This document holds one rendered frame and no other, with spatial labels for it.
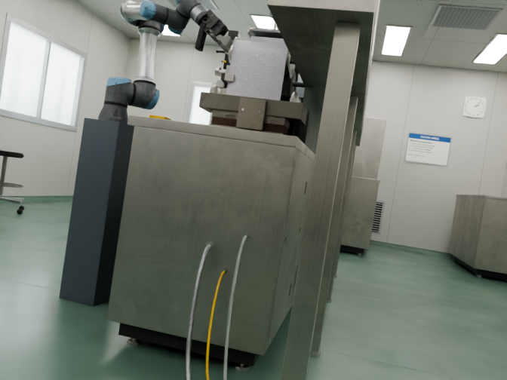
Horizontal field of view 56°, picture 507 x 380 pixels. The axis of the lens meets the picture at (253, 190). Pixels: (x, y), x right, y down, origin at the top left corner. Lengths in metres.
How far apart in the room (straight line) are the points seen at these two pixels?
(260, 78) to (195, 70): 6.19
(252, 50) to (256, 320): 1.09
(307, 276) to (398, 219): 6.38
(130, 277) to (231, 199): 0.50
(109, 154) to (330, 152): 1.43
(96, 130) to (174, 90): 5.86
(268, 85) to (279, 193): 0.52
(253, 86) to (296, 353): 1.17
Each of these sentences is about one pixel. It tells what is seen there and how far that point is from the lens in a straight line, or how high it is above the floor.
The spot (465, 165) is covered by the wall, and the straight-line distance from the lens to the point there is 7.68.
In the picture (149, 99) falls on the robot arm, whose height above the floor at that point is 1.05.
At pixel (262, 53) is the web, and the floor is 1.25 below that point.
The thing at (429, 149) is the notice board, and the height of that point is 1.55.
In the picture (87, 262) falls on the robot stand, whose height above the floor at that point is 0.20.
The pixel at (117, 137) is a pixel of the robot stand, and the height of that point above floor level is 0.82.
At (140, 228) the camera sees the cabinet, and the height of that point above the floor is 0.47.
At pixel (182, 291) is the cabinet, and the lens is 1.83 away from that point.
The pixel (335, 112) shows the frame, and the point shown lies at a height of 0.92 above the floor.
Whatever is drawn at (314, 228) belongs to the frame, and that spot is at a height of 0.63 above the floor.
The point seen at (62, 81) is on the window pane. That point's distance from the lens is 7.30.
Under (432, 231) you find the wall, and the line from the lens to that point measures 7.61.
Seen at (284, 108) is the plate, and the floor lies 1.00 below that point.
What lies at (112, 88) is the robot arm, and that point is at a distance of 2.48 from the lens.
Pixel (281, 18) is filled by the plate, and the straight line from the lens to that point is 1.28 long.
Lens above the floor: 0.73
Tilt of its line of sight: 1 degrees down
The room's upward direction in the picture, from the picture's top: 9 degrees clockwise
